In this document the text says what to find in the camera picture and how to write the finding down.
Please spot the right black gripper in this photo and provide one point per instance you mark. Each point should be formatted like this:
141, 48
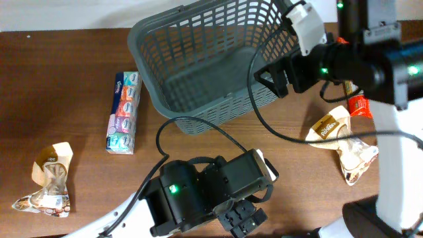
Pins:
294, 63

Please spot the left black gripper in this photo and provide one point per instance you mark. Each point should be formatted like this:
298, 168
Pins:
246, 217

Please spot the grey plastic basket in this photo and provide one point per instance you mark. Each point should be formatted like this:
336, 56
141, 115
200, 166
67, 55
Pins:
198, 60

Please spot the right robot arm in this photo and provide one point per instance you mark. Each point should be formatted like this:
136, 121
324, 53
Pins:
389, 74

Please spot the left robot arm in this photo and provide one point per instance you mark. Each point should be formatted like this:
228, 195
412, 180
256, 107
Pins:
189, 194

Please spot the colourful tissue pack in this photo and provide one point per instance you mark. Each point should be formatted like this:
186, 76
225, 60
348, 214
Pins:
120, 135

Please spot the red pasta packet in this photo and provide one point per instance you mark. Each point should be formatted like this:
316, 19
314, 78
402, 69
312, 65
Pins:
358, 105

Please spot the right beige snack bag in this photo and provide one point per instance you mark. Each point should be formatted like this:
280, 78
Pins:
331, 132

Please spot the beige snack bag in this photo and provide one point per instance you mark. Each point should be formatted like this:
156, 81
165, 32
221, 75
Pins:
50, 170
331, 132

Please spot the left beige snack bag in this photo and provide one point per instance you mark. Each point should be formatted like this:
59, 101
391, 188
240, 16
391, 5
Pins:
50, 170

